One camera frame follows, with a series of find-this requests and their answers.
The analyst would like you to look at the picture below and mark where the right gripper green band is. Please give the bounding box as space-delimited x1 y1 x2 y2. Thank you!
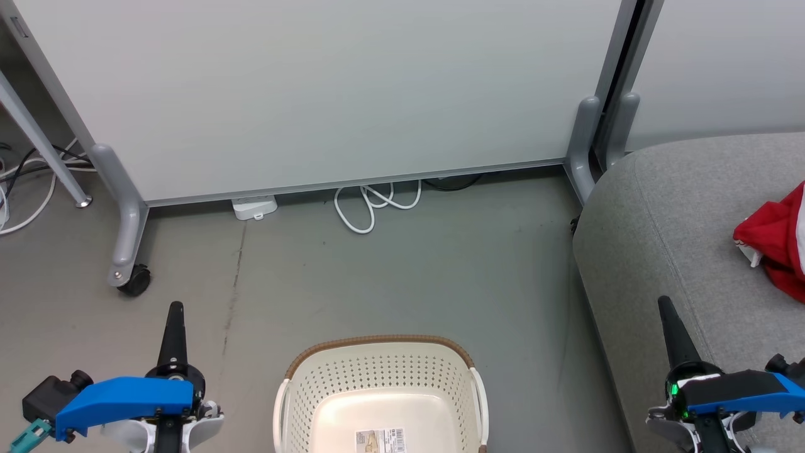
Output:
647 295 757 453

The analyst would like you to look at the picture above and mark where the grey fabric sofa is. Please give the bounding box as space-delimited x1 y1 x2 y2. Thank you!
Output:
571 131 805 453

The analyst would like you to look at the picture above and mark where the black floor cable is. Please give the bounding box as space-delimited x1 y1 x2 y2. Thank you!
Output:
422 174 486 192

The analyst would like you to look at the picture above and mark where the long white cable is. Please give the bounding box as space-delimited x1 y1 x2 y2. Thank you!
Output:
0 137 96 237

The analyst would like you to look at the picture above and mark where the red and white garment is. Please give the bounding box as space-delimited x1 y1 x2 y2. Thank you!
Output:
733 181 805 304

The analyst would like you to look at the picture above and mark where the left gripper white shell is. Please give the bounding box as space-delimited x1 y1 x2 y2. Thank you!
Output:
101 301 225 453

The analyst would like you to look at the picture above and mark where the grey metal table leg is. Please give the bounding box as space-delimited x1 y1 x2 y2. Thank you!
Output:
0 68 94 210

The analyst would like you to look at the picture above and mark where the thin black cable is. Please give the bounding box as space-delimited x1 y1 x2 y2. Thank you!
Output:
0 143 92 191

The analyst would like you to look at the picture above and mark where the teal cable connector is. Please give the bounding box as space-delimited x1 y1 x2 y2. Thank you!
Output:
6 418 55 453

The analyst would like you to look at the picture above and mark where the cream perforated laundry basket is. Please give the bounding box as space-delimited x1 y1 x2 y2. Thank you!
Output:
272 334 490 453

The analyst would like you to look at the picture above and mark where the white partition panel grey frame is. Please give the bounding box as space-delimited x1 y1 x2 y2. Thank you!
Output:
594 0 805 172
0 0 639 298

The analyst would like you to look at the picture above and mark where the coiled white cable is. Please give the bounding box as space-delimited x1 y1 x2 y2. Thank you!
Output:
333 180 423 235

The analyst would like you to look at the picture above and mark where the white power strip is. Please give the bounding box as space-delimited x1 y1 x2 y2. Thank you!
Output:
231 194 279 221

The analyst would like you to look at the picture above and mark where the printed paper label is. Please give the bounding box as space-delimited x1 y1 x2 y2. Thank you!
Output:
355 428 407 453

